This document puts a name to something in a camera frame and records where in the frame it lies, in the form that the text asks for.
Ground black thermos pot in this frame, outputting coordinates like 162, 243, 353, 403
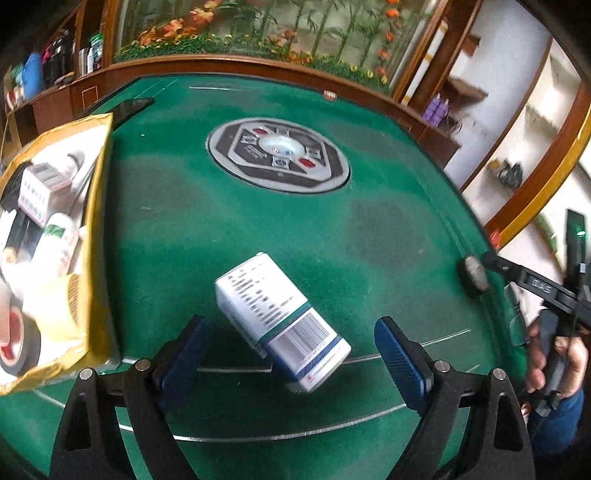
41, 32, 75, 86

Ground white bottle with green label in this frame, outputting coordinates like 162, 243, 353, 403
39, 212, 81, 278

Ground white medicine box teal stripe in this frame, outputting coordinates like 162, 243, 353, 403
215, 251, 352, 394

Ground person's blue trousers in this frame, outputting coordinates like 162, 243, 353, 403
526, 392, 585, 457

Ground black strap bundle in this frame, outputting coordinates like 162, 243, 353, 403
489, 159, 525, 188

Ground cardboard box with yellow tape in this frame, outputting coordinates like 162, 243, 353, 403
0, 112, 122, 397

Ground glass case with artificial plants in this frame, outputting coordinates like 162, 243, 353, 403
113, 0, 439, 88

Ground brown wall shelf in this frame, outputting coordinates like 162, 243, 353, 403
445, 76, 490, 100

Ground green and white bottle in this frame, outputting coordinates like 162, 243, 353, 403
88, 32, 105, 72

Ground round table control panel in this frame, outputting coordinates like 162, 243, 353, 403
207, 117, 351, 193

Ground black tape roll red core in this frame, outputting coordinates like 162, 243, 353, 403
0, 310, 42, 377

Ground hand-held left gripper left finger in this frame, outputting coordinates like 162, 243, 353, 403
48, 315, 211, 480

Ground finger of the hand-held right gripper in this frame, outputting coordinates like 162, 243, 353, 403
481, 251, 527, 284
505, 281, 532, 348

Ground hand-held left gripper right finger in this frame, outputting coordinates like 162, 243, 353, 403
374, 316, 536, 480

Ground white rounded rectangular box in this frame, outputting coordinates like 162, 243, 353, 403
457, 255, 490, 294

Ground blue thermos jug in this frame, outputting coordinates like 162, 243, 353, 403
21, 52, 44, 100

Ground white carton with red print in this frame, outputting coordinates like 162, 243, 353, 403
18, 161, 77, 228

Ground person's right hand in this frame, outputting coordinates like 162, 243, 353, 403
525, 318, 589, 402

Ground low wooden sideboard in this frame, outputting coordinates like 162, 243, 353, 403
2, 69, 116, 148

